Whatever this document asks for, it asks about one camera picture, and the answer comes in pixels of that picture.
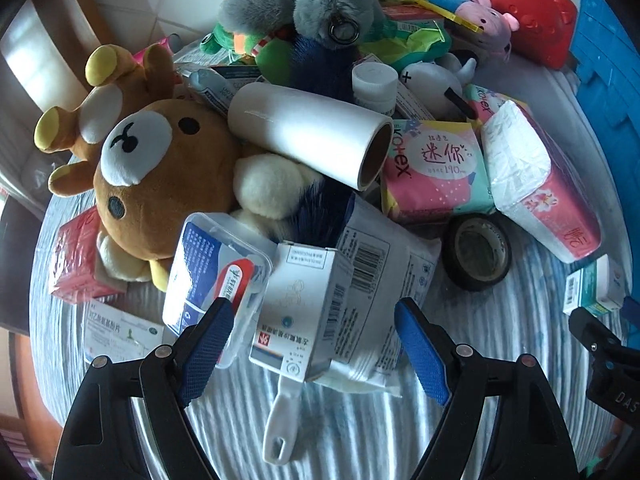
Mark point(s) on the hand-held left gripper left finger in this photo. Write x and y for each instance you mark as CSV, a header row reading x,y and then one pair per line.
x,y
207,345

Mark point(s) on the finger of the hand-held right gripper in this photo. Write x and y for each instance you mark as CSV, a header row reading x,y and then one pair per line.
x,y
595,335

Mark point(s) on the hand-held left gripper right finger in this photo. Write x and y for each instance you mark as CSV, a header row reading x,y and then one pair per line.
x,y
422,355

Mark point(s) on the clear plastic floss pick box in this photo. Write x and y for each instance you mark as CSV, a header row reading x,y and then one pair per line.
x,y
210,260

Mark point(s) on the white and blue tablet box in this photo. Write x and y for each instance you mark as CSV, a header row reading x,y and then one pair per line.
x,y
120,330

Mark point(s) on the white eye drop box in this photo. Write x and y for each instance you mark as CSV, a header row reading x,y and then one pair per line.
x,y
295,310

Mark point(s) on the blue plastic storage crate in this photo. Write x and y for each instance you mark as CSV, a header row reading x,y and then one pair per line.
x,y
610,50

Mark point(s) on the white cloth covered round desktop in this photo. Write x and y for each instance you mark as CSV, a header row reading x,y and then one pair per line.
x,y
500,340

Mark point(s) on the green and white medicine box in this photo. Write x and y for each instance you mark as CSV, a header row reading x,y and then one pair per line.
x,y
592,285

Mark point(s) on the white barcode plastic packet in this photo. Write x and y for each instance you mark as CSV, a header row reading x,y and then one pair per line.
x,y
390,270

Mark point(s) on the black tape roll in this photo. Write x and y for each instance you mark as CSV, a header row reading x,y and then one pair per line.
x,y
477,252

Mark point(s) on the pink and white tissue pack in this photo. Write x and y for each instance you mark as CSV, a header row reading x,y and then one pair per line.
x,y
545,190

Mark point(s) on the red tissue packet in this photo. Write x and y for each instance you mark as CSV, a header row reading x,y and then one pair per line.
x,y
75,260

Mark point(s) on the pink sanitary pad pack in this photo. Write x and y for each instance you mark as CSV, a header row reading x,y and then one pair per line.
x,y
440,170

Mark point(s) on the white lint roller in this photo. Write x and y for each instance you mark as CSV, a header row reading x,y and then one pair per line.
x,y
300,125

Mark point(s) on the teal sanitary pad pack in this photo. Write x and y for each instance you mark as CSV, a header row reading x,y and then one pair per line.
x,y
492,100

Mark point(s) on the white and blue tube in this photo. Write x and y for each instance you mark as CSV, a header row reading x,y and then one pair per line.
x,y
215,85

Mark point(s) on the white and black plush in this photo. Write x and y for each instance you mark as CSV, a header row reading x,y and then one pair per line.
x,y
430,85

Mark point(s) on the white bottle cap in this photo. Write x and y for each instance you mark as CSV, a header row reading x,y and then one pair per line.
x,y
372,87

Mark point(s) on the light brown yellow-eared bear plush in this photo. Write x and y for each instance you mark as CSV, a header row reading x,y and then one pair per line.
x,y
125,80

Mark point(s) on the green plush with striped scarf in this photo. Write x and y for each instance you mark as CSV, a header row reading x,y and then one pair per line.
x,y
270,55

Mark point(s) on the green and yellow packet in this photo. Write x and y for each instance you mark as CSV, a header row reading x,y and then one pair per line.
x,y
415,45

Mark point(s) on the red bear-shaped carry case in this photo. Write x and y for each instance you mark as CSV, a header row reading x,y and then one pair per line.
x,y
525,5

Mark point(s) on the pig plush in blue shirt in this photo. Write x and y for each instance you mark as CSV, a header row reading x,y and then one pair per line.
x,y
475,15

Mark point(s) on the yellow plastic toy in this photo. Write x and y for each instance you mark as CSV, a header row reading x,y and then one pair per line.
x,y
440,12

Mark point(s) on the grey fluffy plush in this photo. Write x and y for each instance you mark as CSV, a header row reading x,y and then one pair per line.
x,y
320,5

